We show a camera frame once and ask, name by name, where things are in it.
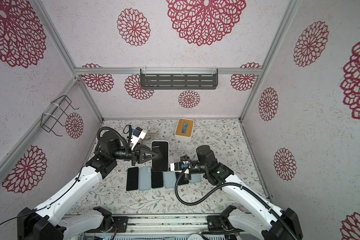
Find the black wire wall basket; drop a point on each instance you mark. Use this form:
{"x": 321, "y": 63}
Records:
{"x": 51, "y": 118}

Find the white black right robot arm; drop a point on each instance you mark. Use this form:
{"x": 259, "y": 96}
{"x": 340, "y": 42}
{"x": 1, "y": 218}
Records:
{"x": 287, "y": 226}

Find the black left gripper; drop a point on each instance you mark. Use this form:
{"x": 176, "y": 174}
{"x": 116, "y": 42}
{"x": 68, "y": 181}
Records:
{"x": 140, "y": 157}

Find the grey slotted wall shelf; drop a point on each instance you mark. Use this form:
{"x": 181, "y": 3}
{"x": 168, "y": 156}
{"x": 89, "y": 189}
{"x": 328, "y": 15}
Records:
{"x": 179, "y": 79}

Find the white wooden-top tissue box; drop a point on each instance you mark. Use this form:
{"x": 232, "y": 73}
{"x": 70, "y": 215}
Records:
{"x": 184, "y": 130}

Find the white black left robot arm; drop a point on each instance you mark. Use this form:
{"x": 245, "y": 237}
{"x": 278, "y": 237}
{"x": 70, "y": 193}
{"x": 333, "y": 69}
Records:
{"x": 45, "y": 222}

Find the aluminium front rail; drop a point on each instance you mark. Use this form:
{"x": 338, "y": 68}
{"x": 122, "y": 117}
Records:
{"x": 169, "y": 224}

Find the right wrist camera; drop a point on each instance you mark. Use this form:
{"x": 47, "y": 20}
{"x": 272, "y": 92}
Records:
{"x": 179, "y": 166}

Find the light blue phone case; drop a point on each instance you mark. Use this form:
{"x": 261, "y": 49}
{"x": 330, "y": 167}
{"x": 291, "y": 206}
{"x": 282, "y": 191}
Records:
{"x": 145, "y": 178}

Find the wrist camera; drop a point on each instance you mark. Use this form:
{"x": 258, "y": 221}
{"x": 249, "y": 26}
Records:
{"x": 137, "y": 135}
{"x": 179, "y": 166}

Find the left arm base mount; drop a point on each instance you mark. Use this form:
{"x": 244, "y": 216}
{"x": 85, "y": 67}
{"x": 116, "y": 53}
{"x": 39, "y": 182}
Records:
{"x": 110, "y": 223}

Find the round white gauge dial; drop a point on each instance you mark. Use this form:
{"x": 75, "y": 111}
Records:
{"x": 195, "y": 237}

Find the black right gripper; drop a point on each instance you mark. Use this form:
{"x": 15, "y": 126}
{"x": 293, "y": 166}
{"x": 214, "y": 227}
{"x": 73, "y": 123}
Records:
{"x": 186, "y": 158}

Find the clear plastic bag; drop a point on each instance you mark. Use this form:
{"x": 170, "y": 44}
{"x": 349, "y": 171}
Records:
{"x": 151, "y": 134}

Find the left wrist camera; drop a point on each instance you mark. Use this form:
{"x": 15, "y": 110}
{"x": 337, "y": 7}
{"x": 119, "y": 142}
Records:
{"x": 137, "y": 135}

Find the black phone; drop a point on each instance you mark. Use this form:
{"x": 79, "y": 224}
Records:
{"x": 161, "y": 163}
{"x": 181, "y": 180}
{"x": 157, "y": 180}

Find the light case with purple button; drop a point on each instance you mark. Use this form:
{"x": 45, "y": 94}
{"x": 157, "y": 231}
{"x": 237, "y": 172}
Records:
{"x": 195, "y": 178}

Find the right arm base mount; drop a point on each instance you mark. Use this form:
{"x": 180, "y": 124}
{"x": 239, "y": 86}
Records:
{"x": 221, "y": 224}

